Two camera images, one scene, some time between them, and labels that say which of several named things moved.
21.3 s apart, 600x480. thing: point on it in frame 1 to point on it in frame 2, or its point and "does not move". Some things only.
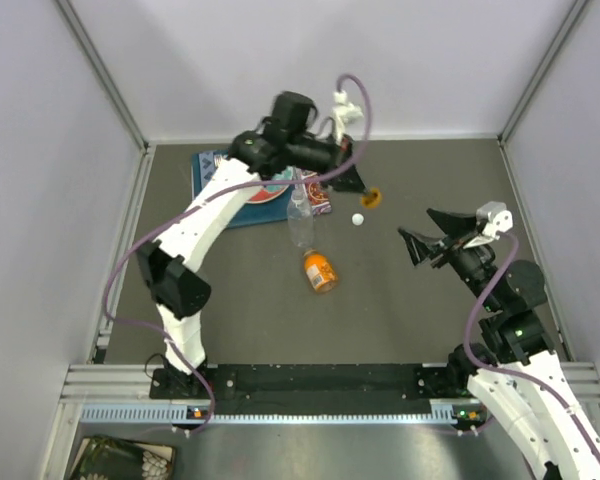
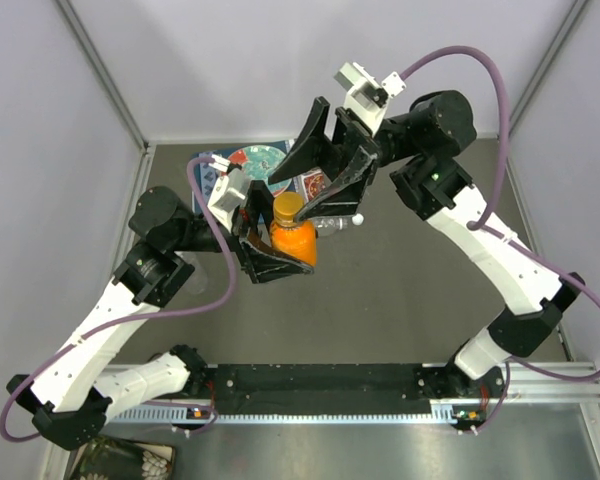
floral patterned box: [103, 457] does not move
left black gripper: [348, 180] to [262, 265]
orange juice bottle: [319, 271] to [289, 235]
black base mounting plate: [317, 384] does not move
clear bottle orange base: [300, 217] to [330, 225]
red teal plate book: [317, 193] does not move
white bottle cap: [357, 219] does not move
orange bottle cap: [371, 200] to [286, 206]
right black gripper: [453, 225] to [344, 195]
